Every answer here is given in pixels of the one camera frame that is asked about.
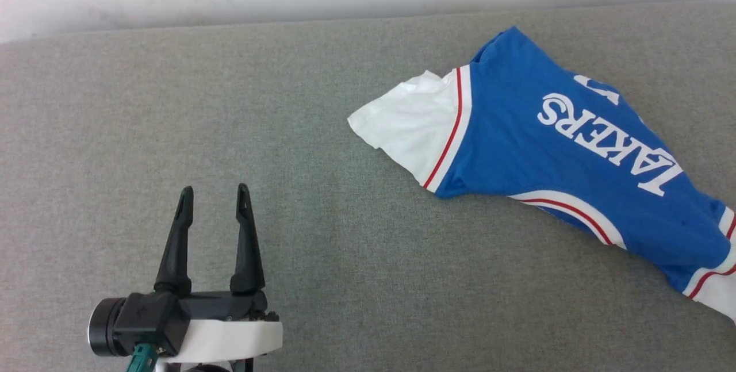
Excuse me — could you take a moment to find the teal-plug left camera cable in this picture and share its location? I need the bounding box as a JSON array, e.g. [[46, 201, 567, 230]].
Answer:
[[125, 342, 159, 372]]

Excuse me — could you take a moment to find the grey fabric sofa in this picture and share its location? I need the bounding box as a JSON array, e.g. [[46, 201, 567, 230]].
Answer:
[[0, 3, 736, 372]]

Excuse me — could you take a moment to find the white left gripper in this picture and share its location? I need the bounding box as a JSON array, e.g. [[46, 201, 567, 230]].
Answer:
[[88, 183, 284, 365]]

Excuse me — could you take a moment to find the blue white Lakers jersey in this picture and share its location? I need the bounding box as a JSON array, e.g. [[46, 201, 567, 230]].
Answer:
[[347, 26, 736, 324]]

